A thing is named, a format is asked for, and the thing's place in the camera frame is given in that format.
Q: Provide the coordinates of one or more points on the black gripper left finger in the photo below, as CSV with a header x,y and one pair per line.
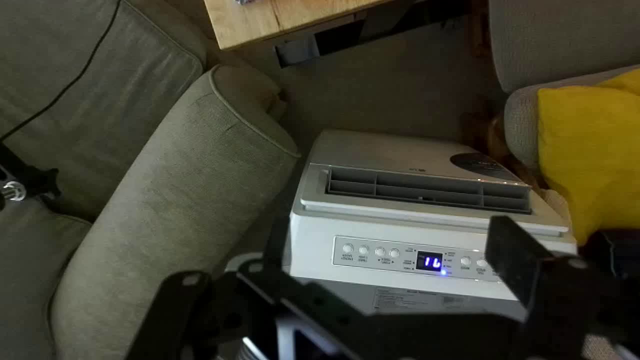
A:
x,y
270,314

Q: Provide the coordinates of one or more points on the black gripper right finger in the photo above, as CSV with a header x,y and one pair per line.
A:
x,y
566,298

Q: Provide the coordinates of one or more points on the yellow cushion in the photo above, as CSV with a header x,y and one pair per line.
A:
x,y
588,150

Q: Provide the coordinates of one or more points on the white portable air conditioner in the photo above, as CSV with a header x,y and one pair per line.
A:
x,y
398,223

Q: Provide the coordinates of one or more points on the grey-green fabric sofa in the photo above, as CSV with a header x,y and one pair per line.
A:
x,y
138,157

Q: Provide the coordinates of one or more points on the beige recliner armchair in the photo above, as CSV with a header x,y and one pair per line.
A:
x,y
555,42

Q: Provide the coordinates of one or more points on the wooden side table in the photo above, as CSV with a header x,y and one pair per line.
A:
x,y
240,23

